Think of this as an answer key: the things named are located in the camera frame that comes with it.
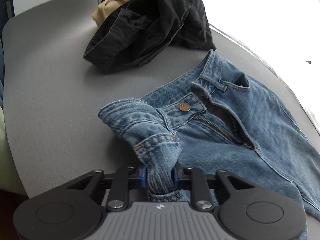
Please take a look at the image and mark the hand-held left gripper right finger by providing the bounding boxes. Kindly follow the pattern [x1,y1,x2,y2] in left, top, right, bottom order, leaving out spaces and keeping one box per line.
[171,165,256,210]

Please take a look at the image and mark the beige garment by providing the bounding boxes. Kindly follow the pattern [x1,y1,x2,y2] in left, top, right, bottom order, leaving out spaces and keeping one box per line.
[92,0,137,27]

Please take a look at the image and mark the black garment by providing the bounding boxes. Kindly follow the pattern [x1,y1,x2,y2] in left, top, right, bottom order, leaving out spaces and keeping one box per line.
[83,0,217,75]

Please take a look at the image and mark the blue denim jeans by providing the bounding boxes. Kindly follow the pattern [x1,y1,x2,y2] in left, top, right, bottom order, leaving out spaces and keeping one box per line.
[98,49,320,240]

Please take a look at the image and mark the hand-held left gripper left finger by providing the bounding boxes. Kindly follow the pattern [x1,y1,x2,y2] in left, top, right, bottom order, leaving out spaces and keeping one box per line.
[65,165,148,211]

